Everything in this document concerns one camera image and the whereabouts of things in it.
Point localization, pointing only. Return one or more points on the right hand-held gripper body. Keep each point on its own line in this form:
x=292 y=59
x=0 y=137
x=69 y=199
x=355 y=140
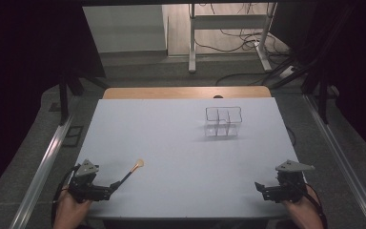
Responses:
x=287 y=191

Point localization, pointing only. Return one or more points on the person's left hand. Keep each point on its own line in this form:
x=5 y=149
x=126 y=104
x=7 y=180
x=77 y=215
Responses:
x=70 y=213

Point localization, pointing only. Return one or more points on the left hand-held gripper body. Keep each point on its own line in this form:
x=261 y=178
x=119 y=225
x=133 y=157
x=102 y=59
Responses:
x=87 y=191

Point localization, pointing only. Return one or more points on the white metal desk frame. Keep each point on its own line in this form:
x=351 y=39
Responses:
x=228 y=21

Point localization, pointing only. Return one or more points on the clear acrylic organizer box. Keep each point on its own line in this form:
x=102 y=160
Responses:
x=223 y=130

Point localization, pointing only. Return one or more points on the aluminium rail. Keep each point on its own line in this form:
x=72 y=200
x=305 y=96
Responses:
x=41 y=171
x=343 y=159

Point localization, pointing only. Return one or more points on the person's right hand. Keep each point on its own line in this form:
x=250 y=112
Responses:
x=308 y=216

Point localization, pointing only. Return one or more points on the white power strip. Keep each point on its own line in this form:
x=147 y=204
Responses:
x=287 y=72

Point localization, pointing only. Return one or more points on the white cabinet panel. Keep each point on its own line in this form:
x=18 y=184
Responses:
x=124 y=28

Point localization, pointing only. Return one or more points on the black metal stand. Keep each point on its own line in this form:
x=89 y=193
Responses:
x=323 y=95
x=64 y=101

